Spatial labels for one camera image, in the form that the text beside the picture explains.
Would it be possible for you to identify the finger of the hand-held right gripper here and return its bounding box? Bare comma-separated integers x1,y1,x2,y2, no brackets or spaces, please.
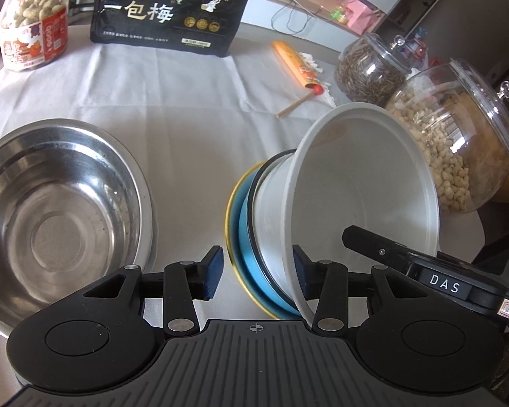
342,225,413,274

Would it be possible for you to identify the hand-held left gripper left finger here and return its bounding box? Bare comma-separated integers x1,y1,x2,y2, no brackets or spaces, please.
84,245,225,336

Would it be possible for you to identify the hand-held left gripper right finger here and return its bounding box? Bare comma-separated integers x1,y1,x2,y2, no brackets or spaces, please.
292,245,412,336

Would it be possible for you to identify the blue ceramic bowl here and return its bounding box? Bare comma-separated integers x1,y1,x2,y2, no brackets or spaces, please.
238,149,310,318

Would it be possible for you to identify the white yellow-rimmed shallow bowl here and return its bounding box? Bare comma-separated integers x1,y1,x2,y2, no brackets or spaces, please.
225,159,281,321

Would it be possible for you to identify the white printed paper bowl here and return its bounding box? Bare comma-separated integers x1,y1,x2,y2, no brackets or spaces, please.
282,102,442,327

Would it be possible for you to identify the stainless steel bowl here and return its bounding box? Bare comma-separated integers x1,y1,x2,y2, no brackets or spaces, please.
0,119,153,340

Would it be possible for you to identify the large glass jar of peanuts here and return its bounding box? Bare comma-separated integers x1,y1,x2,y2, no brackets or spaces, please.
384,57,509,215

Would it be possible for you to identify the white paper napkin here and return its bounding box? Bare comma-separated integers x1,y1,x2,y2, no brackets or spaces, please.
299,51,338,106

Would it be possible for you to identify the wooden stick with red tip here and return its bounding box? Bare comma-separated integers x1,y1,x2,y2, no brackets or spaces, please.
276,86,324,118

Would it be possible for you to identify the white tablecloth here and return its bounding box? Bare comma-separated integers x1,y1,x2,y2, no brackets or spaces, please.
0,21,484,348

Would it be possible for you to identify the glass jar of dark seeds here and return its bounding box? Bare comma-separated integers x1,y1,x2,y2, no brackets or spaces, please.
334,32,429,109

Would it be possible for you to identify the orange packet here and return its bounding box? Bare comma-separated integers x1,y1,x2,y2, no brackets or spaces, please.
272,40,323,92

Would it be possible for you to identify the pink box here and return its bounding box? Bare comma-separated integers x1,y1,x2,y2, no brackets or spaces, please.
343,0,381,37

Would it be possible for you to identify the small green bottle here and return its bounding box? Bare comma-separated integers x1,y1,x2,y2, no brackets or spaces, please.
331,3,351,24

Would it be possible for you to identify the black snack bag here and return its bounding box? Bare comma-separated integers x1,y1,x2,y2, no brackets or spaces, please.
89,0,255,58

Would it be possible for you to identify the plastic jar of nuts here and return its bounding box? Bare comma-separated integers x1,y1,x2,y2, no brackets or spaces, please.
0,0,71,73

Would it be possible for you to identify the black cable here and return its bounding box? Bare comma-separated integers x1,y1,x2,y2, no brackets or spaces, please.
271,0,324,35

